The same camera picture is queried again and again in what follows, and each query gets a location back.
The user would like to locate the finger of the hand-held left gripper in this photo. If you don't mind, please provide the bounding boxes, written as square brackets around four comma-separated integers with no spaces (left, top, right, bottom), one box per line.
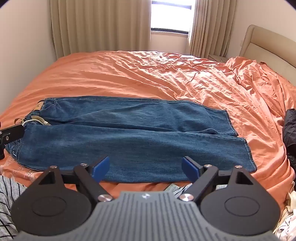
[0,125,25,160]

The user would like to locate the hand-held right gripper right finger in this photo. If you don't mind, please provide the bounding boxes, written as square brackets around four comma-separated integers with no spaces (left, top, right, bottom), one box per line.
[181,156,255,203]

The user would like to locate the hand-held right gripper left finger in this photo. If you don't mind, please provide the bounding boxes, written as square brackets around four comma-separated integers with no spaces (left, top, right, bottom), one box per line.
[38,156,114,202]

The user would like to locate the blue denim pants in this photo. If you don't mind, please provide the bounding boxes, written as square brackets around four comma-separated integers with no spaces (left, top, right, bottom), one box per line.
[6,96,258,183]

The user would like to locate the grey striped clothing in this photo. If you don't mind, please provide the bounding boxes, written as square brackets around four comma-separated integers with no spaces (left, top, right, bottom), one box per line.
[0,175,31,241]

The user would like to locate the orange bed sheet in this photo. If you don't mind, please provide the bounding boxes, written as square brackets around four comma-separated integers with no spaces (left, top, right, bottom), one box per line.
[0,50,296,209]

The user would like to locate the dark cloth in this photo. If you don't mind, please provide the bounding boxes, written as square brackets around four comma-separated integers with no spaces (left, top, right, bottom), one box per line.
[282,108,296,169]

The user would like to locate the white crumpled cloth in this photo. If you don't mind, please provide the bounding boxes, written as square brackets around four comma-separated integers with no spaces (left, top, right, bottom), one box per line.
[273,189,296,241]

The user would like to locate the beige nightstand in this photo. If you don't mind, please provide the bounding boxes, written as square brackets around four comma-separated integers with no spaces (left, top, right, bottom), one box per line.
[208,54,228,63]

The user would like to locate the beige curtain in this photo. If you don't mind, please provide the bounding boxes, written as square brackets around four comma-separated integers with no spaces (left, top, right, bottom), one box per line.
[50,0,152,61]
[185,0,238,58]

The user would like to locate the beige padded headboard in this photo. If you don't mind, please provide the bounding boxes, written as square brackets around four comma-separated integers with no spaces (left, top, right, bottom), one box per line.
[239,24,296,77]

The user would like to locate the window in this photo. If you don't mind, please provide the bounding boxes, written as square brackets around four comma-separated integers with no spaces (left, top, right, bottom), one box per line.
[150,0,197,37]

